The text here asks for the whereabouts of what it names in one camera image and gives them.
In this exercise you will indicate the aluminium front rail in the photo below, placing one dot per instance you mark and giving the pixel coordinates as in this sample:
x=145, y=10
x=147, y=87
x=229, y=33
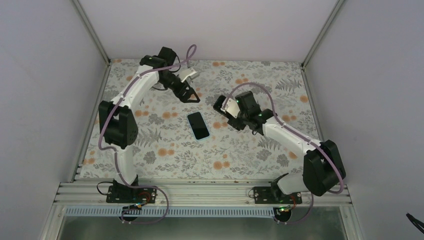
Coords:
x=194, y=194

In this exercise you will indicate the light blue slotted cable duct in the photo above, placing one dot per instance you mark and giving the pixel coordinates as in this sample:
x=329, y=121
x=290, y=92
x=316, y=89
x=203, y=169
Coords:
x=173, y=211

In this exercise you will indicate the phone in light blue case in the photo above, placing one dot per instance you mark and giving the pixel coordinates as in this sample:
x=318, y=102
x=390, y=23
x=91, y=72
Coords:
x=198, y=126

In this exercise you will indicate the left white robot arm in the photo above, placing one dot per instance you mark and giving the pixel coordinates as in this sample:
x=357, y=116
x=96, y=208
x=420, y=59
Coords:
x=117, y=123

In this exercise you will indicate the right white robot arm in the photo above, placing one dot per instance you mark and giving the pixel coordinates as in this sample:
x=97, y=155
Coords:
x=322, y=163

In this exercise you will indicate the black object at right edge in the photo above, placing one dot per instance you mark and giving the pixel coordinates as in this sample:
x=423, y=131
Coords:
x=416, y=222

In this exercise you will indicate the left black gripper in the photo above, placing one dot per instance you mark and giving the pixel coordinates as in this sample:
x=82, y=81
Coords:
x=183, y=98

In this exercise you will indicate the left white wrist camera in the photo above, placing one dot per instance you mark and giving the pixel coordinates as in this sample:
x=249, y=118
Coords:
x=187, y=74

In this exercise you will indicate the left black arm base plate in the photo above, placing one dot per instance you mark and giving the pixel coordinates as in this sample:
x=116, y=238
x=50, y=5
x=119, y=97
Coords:
x=131, y=195

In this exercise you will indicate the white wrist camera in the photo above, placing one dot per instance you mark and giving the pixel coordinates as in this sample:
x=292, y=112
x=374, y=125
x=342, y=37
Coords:
x=187, y=74
x=231, y=107

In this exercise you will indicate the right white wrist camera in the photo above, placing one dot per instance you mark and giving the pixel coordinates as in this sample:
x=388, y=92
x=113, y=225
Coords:
x=231, y=107

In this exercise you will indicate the floral patterned table mat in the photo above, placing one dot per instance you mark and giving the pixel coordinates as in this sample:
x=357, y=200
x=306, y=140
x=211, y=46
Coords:
x=166, y=148

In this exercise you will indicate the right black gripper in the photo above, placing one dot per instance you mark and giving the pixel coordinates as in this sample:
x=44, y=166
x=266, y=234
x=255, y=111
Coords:
x=235, y=124

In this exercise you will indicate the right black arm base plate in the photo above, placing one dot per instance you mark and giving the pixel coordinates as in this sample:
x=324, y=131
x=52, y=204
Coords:
x=263, y=195

